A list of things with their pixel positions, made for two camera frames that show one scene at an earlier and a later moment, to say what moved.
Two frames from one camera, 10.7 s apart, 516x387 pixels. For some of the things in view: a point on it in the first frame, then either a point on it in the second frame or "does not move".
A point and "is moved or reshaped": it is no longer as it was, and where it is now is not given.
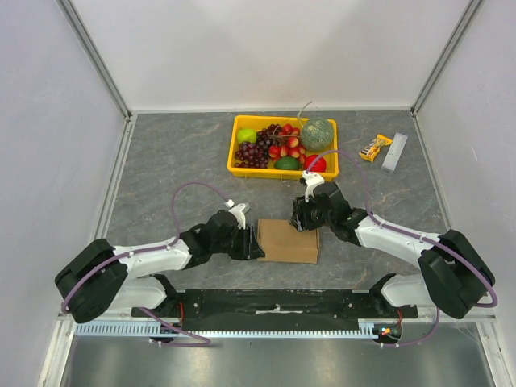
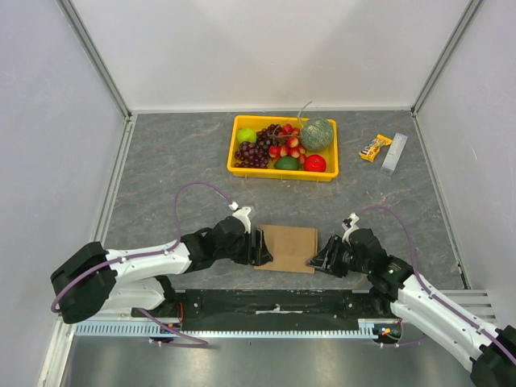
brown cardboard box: (282, 242) is moved or reshaped
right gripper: (302, 214) to (335, 255)
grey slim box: (393, 154) does not move
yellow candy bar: (371, 150) does not move
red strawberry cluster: (293, 149) does not move
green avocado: (287, 164) does not move
